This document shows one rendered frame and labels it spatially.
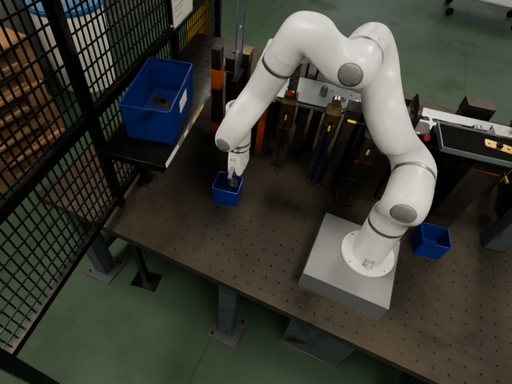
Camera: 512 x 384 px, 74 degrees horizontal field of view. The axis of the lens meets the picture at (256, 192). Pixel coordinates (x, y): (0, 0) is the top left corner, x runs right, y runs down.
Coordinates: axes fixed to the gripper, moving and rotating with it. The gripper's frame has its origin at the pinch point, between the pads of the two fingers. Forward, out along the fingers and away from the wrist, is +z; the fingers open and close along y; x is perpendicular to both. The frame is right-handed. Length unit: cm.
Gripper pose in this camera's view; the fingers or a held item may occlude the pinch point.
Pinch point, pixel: (237, 176)
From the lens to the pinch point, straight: 128.3
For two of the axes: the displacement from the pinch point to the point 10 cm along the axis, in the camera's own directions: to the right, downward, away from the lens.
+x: -9.4, -2.9, 1.8
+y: 3.3, -7.0, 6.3
